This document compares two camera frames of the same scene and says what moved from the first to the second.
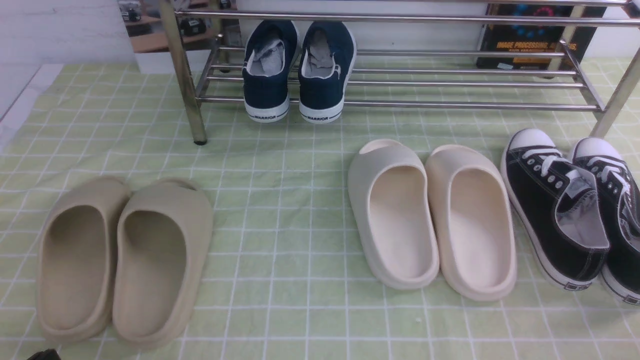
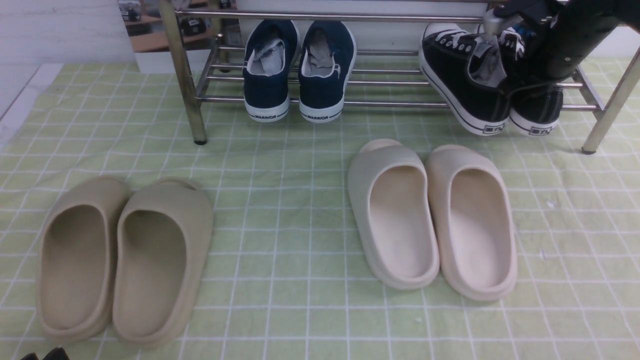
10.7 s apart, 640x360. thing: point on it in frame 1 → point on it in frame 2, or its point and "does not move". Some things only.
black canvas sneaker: (558, 207) → (467, 70)
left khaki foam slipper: (77, 257) does not move
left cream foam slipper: (393, 214) does not move
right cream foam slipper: (472, 222) does not move
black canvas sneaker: (620, 189) → (535, 103)
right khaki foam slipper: (163, 244) does not move
